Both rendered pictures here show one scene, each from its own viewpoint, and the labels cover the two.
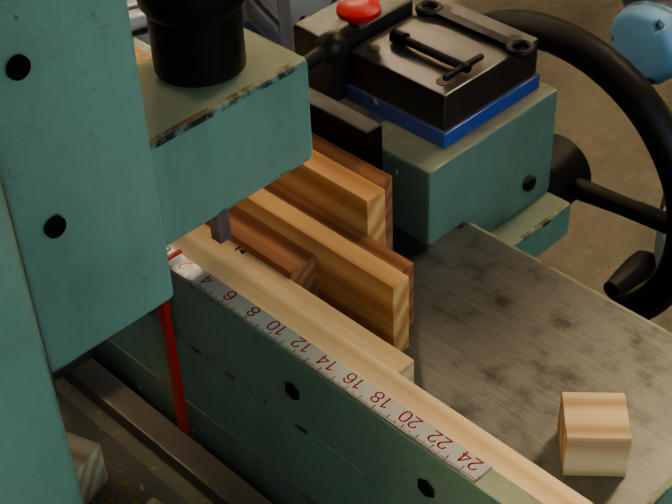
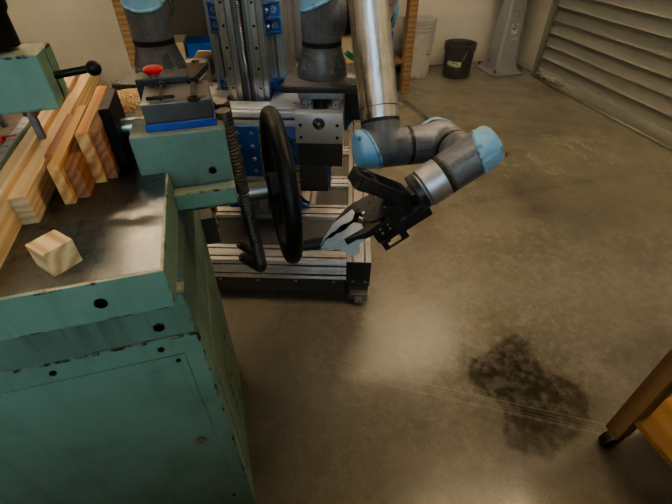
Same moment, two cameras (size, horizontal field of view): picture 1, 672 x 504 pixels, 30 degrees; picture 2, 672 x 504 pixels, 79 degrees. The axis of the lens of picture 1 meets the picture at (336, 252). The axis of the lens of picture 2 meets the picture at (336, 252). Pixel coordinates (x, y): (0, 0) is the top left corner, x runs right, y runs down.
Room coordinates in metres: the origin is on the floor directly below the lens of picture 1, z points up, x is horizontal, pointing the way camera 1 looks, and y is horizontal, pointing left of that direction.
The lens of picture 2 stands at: (0.29, -0.57, 1.21)
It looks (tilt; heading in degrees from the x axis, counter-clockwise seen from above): 40 degrees down; 27
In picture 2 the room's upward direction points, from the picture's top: straight up
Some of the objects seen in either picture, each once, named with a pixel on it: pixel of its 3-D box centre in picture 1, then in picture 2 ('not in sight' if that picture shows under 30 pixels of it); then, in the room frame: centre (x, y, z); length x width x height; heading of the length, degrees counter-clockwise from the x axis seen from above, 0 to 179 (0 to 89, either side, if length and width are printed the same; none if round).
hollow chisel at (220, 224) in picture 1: (217, 206); (34, 122); (0.60, 0.07, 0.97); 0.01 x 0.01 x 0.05; 43
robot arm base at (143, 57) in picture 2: not in sight; (157, 55); (1.23, 0.51, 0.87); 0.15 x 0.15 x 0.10
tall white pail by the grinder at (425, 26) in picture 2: not in sight; (416, 47); (4.22, 0.62, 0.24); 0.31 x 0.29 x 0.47; 130
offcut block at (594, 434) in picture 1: (593, 434); (54, 252); (0.46, -0.14, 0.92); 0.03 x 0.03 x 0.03; 85
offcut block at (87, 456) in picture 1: (63, 468); not in sight; (0.53, 0.18, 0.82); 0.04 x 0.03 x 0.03; 63
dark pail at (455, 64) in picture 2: not in sight; (458, 59); (4.37, 0.26, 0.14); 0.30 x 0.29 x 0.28; 40
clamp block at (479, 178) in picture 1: (419, 143); (184, 141); (0.74, -0.06, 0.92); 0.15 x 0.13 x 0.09; 43
